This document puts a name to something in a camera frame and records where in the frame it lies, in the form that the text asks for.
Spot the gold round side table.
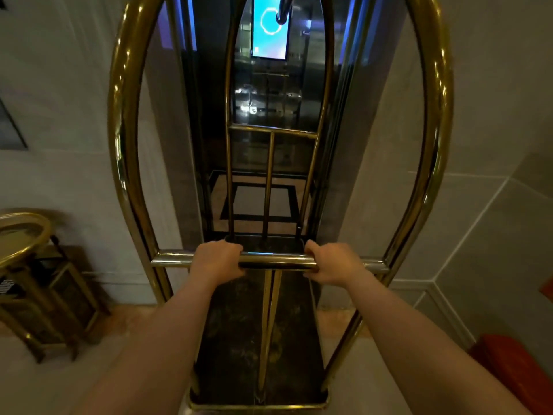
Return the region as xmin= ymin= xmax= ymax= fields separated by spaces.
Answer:
xmin=0 ymin=211 xmax=111 ymax=364

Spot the brass luggage cart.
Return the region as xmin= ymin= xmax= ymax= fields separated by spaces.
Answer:
xmin=107 ymin=0 xmax=455 ymax=415

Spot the person's right hand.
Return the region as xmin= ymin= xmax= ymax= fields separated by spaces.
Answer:
xmin=302 ymin=239 xmax=368 ymax=288

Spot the person's right forearm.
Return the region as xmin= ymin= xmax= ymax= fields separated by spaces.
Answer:
xmin=343 ymin=270 xmax=534 ymax=415

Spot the person's left hand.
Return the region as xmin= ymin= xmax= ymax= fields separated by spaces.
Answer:
xmin=189 ymin=240 xmax=246 ymax=286

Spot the blue wall display screen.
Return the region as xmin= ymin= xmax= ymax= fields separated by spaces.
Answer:
xmin=251 ymin=0 xmax=291 ymax=61

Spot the person's left forearm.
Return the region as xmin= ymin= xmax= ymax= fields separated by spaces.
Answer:
xmin=71 ymin=272 xmax=225 ymax=415

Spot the red upholstered seat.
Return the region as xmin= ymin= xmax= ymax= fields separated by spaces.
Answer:
xmin=469 ymin=276 xmax=553 ymax=415

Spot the dark framed wall panel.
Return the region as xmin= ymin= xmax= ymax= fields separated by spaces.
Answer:
xmin=0 ymin=99 xmax=29 ymax=152

